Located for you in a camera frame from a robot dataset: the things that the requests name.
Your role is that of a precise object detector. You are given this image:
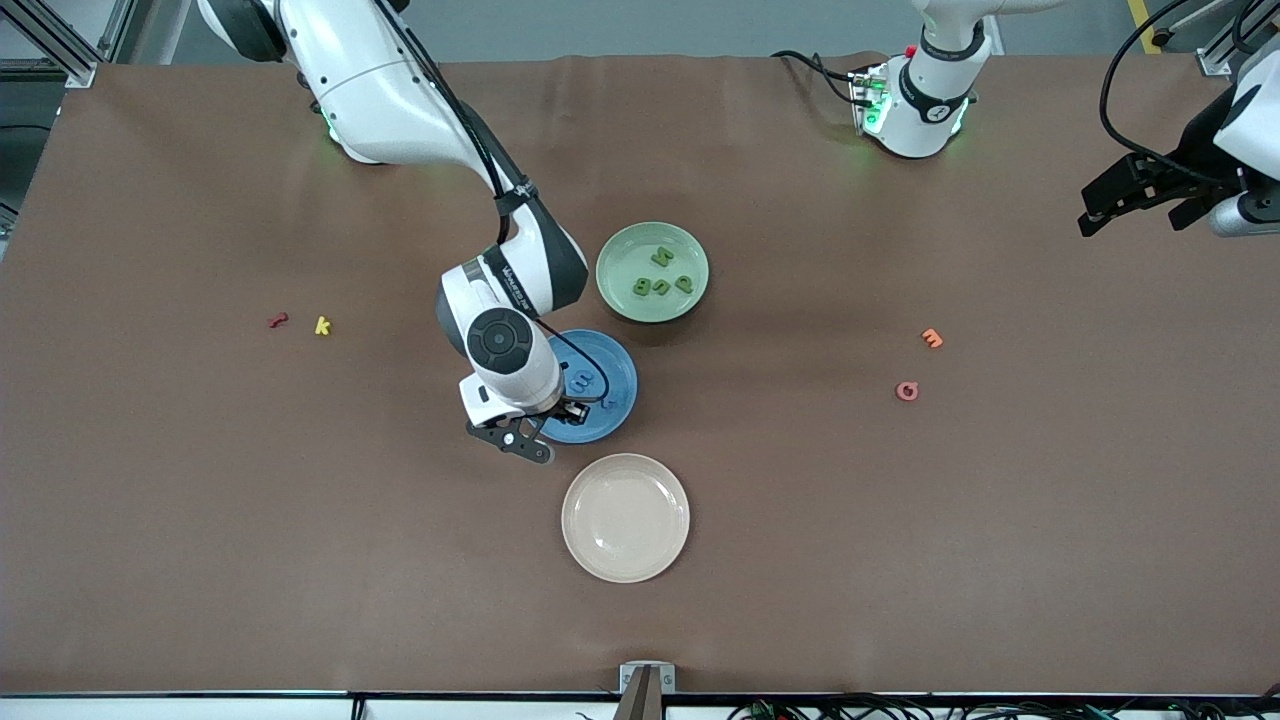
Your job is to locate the blue plate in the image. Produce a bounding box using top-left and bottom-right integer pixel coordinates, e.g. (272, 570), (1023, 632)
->
(535, 329), (639, 445)

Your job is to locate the beige plate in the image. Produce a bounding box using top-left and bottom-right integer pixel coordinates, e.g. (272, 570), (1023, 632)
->
(561, 453), (691, 584)

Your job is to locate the green plate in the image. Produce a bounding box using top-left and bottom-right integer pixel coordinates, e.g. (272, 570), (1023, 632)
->
(595, 221), (710, 324)

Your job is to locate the brown table mat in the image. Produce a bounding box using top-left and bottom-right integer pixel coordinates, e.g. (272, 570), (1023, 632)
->
(0, 52), (1280, 696)

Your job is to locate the black camera cable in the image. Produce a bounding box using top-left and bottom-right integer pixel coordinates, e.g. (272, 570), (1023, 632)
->
(370, 0), (613, 406)
(1098, 0), (1261, 186)

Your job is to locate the aluminium frame profile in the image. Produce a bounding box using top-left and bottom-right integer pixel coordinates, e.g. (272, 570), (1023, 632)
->
(1195, 0), (1271, 79)
(0, 0), (161, 89)

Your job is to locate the silver camera mount bracket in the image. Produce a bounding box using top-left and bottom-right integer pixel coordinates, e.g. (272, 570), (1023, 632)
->
(612, 661), (677, 720)

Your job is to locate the black base cable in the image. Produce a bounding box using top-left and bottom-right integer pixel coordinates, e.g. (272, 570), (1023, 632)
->
(770, 49), (863, 107)

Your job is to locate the tangled cables bundle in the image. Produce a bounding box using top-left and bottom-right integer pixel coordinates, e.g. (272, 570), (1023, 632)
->
(725, 693), (1280, 720)

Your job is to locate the white table edge rail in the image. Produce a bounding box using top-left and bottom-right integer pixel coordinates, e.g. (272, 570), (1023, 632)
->
(0, 694), (1280, 720)

